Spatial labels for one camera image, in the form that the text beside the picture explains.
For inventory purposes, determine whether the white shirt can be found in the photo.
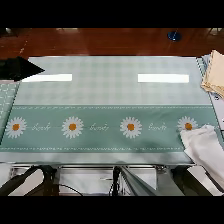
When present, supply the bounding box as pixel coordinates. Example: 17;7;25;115
179;124;224;192

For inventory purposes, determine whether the blue floor stand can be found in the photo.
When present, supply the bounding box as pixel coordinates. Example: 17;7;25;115
167;30;181;42

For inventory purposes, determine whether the black garment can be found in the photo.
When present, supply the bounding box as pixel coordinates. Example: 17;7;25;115
0;55;46;82

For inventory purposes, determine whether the beige garment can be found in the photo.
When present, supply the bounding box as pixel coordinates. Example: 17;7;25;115
200;49;224;100

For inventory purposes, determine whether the silver frame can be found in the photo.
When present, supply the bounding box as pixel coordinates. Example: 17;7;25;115
0;161;224;197

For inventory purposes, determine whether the black cable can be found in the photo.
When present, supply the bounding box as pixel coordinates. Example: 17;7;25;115
57;182;84;197

